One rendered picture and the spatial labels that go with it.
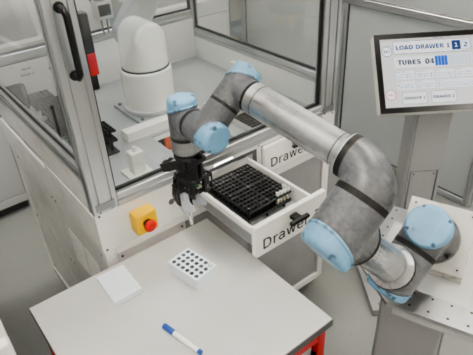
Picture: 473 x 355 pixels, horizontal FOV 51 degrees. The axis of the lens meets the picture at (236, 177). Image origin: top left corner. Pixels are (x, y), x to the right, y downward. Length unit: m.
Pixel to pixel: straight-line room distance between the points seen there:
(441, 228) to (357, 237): 0.42
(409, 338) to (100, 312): 0.94
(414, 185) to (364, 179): 1.38
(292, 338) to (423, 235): 0.42
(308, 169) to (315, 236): 1.11
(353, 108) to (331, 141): 2.46
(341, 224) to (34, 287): 2.08
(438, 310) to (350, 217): 0.60
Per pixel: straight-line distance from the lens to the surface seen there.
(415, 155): 2.24
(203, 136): 1.11
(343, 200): 0.95
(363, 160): 0.97
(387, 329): 1.73
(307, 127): 1.03
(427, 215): 1.35
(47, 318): 1.52
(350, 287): 2.56
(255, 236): 1.41
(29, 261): 2.96
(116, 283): 1.52
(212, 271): 1.49
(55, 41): 1.28
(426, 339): 1.70
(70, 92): 1.33
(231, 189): 1.61
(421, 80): 2.04
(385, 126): 3.34
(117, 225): 1.56
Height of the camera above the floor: 1.82
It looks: 33 degrees down
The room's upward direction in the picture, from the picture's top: 3 degrees counter-clockwise
